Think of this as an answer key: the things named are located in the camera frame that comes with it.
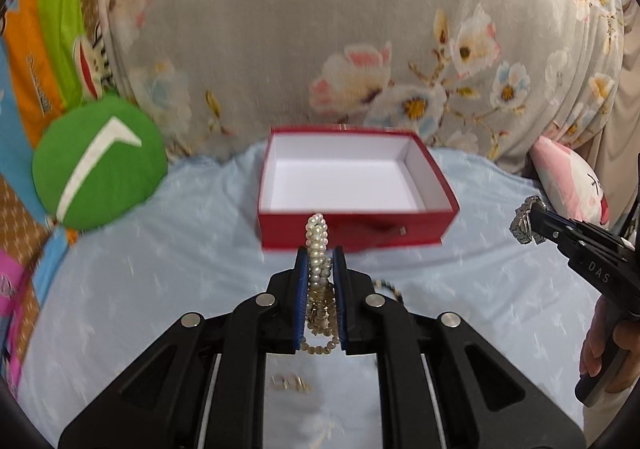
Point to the person's right hand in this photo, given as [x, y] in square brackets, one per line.
[595, 344]

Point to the green round cushion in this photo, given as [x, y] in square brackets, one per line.
[115, 169]

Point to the colourful printed blanket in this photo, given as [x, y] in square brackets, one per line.
[45, 54]

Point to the beige cloth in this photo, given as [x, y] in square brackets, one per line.
[625, 129]

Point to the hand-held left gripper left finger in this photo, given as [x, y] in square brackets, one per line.
[301, 289]

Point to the grey floral blanket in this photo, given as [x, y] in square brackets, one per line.
[300, 29]

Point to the pink and white plush pillow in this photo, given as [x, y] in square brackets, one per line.
[570, 174]

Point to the gold earrings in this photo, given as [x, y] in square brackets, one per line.
[290, 383]

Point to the light blue bedsheet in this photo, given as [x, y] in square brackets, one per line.
[150, 279]

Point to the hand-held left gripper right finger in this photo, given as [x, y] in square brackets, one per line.
[339, 289]

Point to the red cardboard box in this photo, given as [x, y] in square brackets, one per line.
[425, 231]

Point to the silver wristwatch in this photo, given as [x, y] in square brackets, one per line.
[522, 224]

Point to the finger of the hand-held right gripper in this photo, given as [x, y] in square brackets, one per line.
[555, 218]
[550, 235]

